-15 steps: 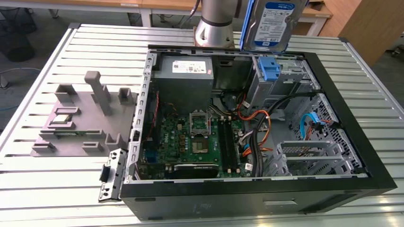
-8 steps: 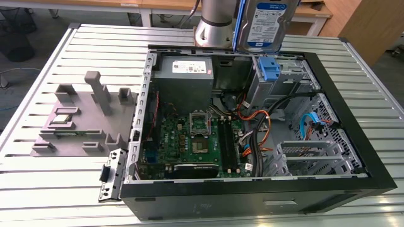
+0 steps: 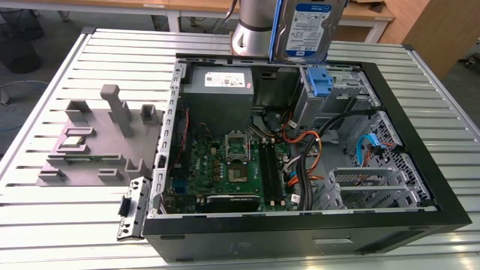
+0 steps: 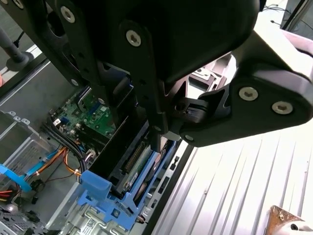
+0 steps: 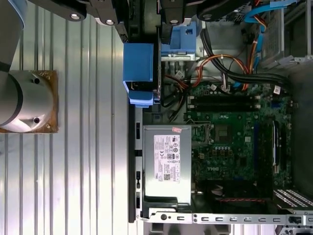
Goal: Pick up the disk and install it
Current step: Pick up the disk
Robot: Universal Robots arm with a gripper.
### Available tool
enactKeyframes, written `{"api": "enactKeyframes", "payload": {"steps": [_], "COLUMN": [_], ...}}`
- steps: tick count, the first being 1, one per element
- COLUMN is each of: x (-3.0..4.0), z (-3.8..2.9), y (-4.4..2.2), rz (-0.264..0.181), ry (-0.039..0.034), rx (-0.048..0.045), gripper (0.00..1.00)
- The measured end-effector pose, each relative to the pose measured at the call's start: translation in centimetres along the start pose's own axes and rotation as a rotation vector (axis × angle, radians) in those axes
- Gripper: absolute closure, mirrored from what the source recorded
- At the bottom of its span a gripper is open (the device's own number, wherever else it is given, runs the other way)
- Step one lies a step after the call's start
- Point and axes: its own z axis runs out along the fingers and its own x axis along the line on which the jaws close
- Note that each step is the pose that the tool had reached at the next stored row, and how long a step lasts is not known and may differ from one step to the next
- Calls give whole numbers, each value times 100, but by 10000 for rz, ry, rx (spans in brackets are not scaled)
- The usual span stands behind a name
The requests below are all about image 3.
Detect metal socket cover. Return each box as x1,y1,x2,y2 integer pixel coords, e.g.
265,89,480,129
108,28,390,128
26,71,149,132
224,132,252,164

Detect grey metal drive cage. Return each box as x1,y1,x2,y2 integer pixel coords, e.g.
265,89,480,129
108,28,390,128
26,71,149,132
292,63,380,141

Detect wooden cabinet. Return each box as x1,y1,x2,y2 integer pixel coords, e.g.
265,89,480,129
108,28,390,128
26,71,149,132
380,0,480,81

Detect black chair base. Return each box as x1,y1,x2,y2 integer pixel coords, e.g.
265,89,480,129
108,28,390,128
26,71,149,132
458,52,480,68

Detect CPU socket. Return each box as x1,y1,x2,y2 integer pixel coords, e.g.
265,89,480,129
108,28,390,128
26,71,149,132
226,163,254,183

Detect black PC case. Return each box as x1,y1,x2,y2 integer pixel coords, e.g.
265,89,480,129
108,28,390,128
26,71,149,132
141,52,473,264

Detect silver CPU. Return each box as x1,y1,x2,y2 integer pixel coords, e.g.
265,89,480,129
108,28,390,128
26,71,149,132
58,137,82,149

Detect grey power supply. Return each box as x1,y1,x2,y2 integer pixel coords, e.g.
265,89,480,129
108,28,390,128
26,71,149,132
178,66,256,136

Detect metal disk bay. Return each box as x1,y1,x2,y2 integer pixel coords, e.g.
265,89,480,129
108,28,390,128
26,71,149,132
324,167,432,210

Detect orange yellow wire bundle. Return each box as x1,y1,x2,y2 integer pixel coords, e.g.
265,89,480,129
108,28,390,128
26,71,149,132
280,130,325,186

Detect blue flat wire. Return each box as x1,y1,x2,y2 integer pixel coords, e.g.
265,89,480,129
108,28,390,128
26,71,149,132
357,134,390,167

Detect wooden top desk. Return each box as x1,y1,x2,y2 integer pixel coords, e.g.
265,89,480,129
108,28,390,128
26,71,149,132
0,0,397,43

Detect grey metal case bracket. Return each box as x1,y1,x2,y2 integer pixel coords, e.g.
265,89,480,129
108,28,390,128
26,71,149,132
116,175,153,242

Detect green motherboard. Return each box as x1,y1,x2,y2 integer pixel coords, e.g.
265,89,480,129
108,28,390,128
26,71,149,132
164,132,301,213

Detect black cable bundle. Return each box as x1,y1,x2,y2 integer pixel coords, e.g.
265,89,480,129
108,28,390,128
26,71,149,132
297,108,380,211

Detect grey parts rack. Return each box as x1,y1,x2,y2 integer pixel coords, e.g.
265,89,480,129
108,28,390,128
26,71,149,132
34,84,165,188

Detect hard disk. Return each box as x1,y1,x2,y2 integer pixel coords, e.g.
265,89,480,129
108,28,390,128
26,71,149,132
268,0,349,65

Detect blue plastic bay latch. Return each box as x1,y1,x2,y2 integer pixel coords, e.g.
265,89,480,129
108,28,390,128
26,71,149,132
305,67,333,96

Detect black mesh bin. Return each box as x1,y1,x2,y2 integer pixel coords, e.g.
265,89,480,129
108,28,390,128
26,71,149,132
0,8,45,74

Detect white floor cable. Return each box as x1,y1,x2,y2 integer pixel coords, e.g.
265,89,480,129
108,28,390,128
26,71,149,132
0,80,52,92

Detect green RAM stick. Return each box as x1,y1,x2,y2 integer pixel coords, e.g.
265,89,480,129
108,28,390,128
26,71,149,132
61,156,102,163

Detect black graphics card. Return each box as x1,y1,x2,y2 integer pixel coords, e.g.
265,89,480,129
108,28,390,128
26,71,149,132
194,193,261,213

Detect black RAM slot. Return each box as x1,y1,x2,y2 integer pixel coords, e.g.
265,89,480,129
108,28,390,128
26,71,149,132
260,137,274,205
268,137,286,205

